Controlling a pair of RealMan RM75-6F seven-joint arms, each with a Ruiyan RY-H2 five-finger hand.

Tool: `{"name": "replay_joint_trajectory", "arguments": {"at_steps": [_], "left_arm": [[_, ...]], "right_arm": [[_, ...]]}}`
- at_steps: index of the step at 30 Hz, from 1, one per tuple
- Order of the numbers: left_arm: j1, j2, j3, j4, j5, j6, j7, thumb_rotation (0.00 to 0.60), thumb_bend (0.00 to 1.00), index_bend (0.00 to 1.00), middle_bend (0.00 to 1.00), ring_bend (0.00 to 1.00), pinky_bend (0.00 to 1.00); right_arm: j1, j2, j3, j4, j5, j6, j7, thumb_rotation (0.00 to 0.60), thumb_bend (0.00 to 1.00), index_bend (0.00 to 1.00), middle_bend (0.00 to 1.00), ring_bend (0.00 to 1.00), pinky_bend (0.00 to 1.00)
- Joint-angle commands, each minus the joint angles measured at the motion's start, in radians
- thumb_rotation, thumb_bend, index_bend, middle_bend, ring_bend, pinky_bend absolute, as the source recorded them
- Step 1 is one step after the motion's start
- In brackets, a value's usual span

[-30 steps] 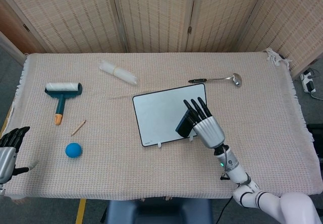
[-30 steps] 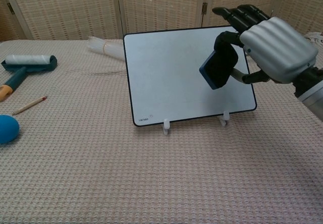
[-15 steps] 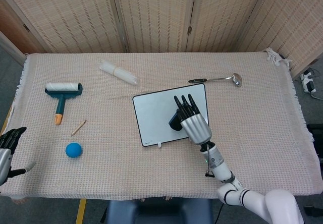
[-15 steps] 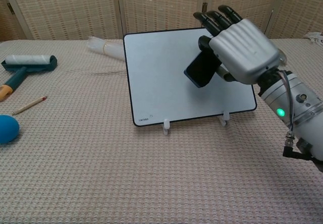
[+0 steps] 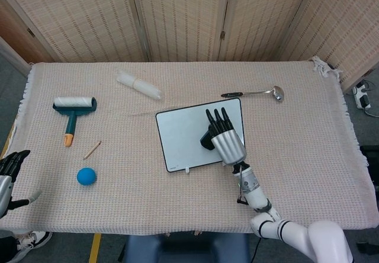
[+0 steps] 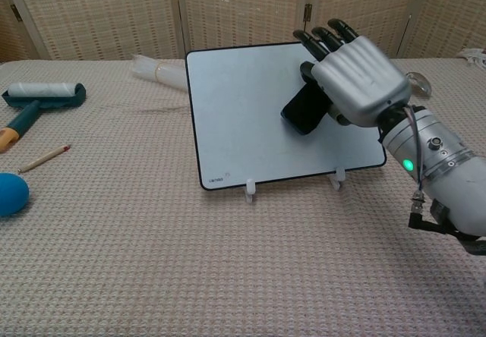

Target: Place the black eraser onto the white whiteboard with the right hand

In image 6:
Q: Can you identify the bundle of clear plastic bags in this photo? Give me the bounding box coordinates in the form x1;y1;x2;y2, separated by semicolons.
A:
132;52;189;93

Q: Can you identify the wooden pencil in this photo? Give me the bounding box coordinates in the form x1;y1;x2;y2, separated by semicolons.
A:
17;143;71;174

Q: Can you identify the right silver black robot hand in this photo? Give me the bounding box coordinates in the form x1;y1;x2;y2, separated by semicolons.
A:
292;18;412;128

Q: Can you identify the blue egg-shaped ball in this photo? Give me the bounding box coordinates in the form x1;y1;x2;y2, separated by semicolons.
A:
0;172;30;218

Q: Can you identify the white rope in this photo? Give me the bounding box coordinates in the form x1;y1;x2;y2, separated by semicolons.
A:
455;47;486;68

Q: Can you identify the teal lint roller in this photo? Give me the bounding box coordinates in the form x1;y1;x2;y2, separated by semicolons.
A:
0;81;87;153

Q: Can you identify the pink waffle tablecloth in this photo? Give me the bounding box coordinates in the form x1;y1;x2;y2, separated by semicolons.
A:
0;57;486;337

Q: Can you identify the black whiteboard eraser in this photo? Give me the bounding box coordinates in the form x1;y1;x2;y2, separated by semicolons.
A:
280;80;332;137

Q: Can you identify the white board black frame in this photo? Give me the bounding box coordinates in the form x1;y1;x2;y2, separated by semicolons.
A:
185;42;387;193

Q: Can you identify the silver metal ladle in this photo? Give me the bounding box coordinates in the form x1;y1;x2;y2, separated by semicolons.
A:
405;71;433;98

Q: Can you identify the woven folding screen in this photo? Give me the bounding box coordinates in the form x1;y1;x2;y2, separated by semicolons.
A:
0;0;486;63

